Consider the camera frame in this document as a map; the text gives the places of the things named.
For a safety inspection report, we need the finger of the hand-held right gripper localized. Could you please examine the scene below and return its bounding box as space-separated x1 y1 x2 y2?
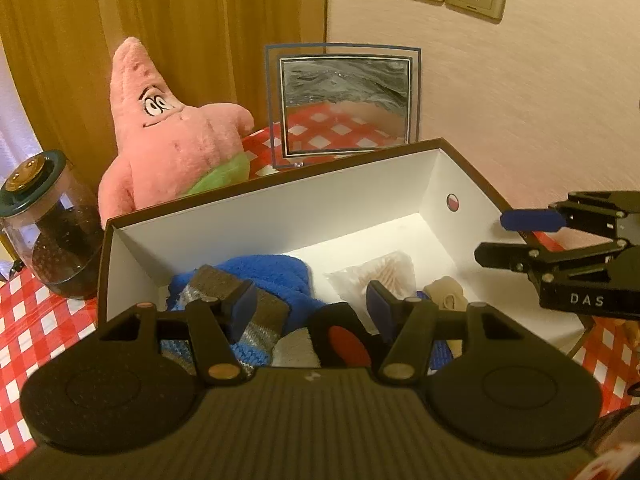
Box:
474 240 628 283
500 190 640 243

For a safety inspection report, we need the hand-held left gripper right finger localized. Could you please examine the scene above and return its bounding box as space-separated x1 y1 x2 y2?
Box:
366 280 528 386

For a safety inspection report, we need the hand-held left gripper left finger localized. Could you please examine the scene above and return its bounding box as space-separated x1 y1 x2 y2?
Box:
97 280 259 386

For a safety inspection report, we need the striped knit sock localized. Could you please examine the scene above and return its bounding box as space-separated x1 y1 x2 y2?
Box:
160 265 293 366

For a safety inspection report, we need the clear bag of cotton swabs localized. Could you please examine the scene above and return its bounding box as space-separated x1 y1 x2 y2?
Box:
324 250 417 311

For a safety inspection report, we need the blue fleece towel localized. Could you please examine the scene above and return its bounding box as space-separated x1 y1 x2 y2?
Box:
167 255 331 331

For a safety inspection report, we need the black cloth with red patch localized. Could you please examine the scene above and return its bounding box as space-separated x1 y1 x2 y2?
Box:
306 302 386 367

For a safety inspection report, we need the cream hair scrunchie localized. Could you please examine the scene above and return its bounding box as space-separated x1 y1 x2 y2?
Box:
424 276 471 311

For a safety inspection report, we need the white cloth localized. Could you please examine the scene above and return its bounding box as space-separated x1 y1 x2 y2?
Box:
272 330 321 367

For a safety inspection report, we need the brown cardboard box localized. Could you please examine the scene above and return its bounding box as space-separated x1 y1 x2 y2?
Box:
96 138 593 361

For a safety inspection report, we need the person's right hand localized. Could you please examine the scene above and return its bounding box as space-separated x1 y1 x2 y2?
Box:
620 319 640 354

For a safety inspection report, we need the red white printed clothing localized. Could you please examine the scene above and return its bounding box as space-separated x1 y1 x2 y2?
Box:
575 442 640 480

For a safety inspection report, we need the pink starfish plush toy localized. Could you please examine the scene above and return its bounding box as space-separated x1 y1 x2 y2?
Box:
97 36 255 228

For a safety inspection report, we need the glass jar with dark lid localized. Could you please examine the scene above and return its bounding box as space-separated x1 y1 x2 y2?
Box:
0 149 104 301

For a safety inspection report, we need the red white checked tablecloth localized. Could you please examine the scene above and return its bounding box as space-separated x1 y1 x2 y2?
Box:
0 127 640 466

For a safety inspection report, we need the brown wooden door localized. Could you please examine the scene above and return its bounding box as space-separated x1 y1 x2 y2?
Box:
0 0 328 196

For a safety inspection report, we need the lavender lace curtain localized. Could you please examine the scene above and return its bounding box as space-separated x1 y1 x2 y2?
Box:
0 55 43 173

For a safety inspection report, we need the glass picture frame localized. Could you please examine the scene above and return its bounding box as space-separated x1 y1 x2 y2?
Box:
264 42 422 170

